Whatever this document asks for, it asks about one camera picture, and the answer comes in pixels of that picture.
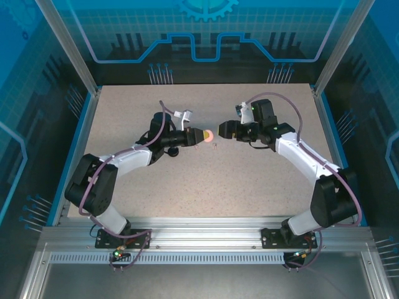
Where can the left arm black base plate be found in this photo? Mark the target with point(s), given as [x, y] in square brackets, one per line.
[101, 243]

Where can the small circuit board with LEDs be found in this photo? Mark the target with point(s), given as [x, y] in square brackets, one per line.
[118, 253]
[299, 254]

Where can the aluminium frame post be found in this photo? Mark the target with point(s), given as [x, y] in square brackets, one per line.
[341, 46]
[70, 46]

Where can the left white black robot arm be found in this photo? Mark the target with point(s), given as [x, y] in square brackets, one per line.
[134, 157]

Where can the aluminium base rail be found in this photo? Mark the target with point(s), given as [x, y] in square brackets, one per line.
[202, 230]

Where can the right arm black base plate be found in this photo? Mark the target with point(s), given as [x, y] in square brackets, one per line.
[269, 240]

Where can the pink earbud charging case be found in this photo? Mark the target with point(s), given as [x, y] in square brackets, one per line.
[211, 136]

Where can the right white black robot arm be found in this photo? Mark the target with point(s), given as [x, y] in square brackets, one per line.
[290, 152]

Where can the aluminium table side rail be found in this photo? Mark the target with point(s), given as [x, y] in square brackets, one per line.
[81, 137]
[331, 137]

